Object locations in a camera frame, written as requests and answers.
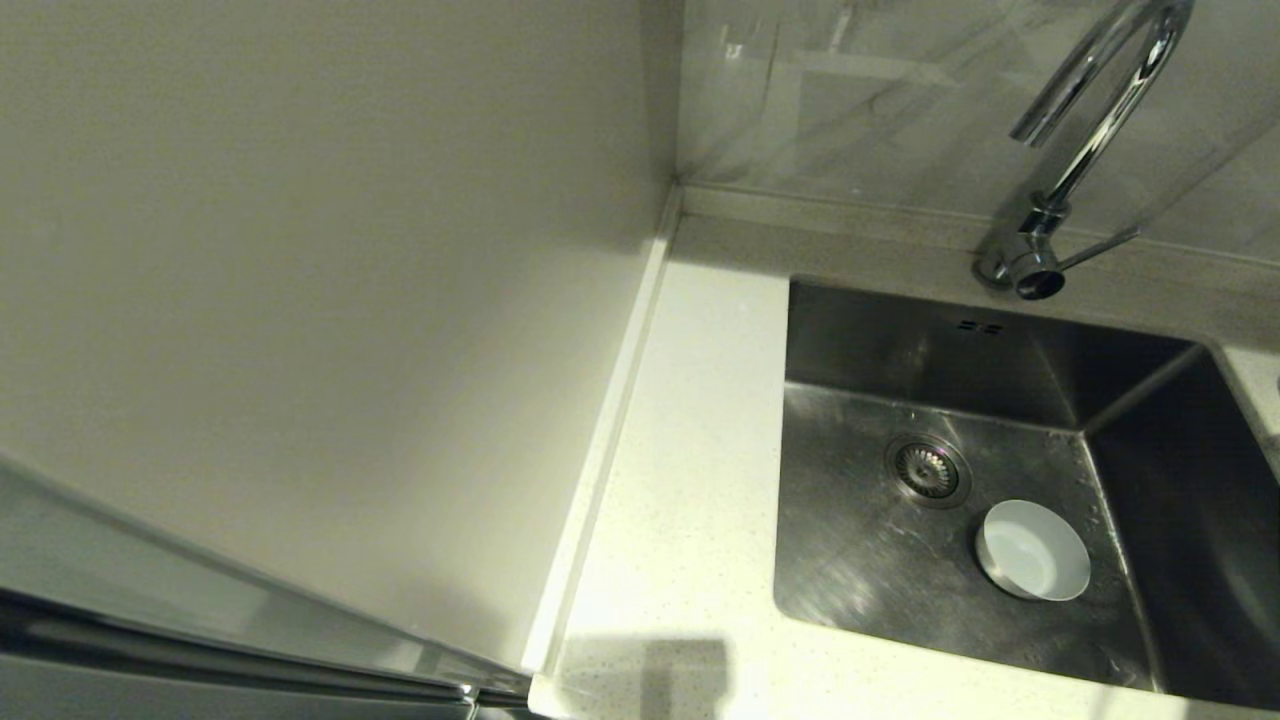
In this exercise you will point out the pale blue bowl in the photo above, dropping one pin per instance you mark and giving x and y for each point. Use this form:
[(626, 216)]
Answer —
[(1033, 550)]

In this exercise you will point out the stainless steel sink basin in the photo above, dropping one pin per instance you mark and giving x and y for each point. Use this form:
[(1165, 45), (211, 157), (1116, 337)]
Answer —
[(850, 560)]

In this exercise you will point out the white countertop upstand strip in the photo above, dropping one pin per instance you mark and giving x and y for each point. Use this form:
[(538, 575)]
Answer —
[(600, 450)]

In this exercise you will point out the round metal drain strainer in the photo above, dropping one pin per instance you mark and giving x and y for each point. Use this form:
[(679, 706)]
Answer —
[(928, 470)]

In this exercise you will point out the chrome gooseneck faucet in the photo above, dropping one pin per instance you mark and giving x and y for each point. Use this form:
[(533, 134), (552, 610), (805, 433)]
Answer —
[(1110, 110)]

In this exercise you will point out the stainless steel appliance door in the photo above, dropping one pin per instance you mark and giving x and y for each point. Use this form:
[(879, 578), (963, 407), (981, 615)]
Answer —
[(150, 620)]

